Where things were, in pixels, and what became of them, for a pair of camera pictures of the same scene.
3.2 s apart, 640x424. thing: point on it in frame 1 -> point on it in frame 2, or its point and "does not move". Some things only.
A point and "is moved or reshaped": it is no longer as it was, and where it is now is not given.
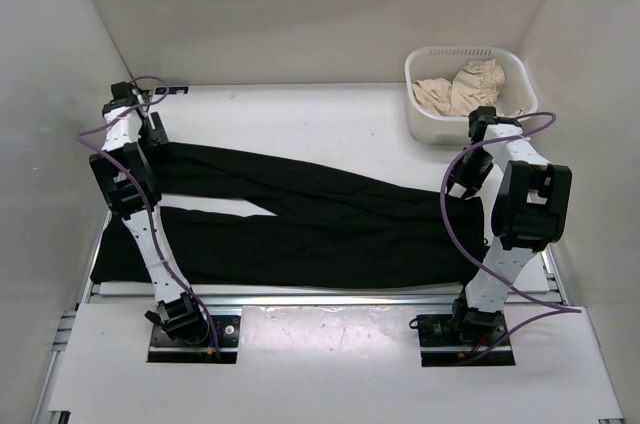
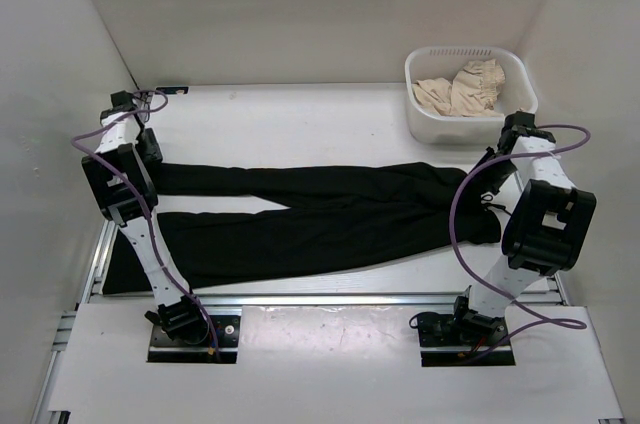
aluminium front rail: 334,300 does not move
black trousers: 322,229 is moved or reshaped
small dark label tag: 171,90 does not move
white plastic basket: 517,95 does not move
